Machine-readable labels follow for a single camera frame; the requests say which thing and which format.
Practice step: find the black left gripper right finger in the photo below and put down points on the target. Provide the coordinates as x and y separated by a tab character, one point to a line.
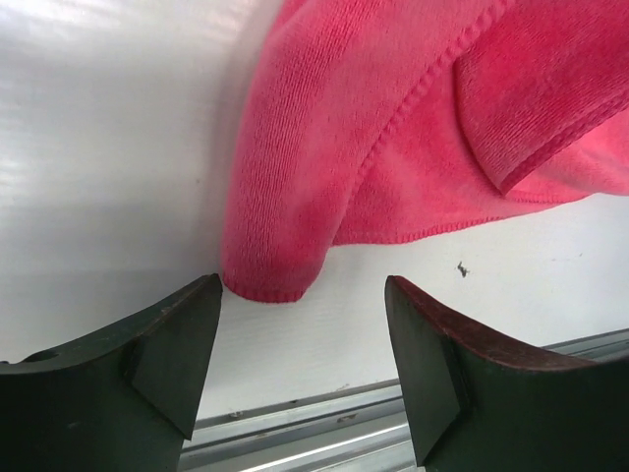
477	399

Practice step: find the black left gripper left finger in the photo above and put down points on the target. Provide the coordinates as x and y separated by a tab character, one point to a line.
122	398

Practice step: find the pink microfiber towel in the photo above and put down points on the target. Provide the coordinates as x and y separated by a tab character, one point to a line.
387	122

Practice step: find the aluminium table edge rail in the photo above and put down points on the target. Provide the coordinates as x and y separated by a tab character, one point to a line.
359	428

